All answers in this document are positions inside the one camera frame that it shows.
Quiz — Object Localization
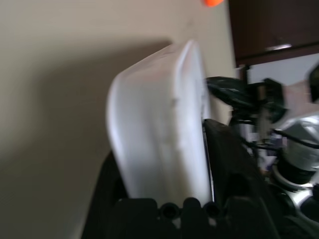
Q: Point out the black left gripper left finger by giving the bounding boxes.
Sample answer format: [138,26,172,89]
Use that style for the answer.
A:
[82,149,128,239]

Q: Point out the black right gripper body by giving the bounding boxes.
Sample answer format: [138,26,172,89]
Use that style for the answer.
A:
[231,78,287,125]

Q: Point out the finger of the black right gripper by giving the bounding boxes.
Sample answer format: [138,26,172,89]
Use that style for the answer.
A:
[205,76,240,105]

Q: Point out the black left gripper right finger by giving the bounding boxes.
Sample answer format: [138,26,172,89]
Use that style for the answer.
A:
[203,118,275,206]

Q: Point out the white pencil case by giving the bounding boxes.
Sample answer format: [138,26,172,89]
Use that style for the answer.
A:
[106,39,215,203]

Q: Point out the orange and teal backpack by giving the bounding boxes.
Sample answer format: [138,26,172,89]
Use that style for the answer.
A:
[203,0,224,8]

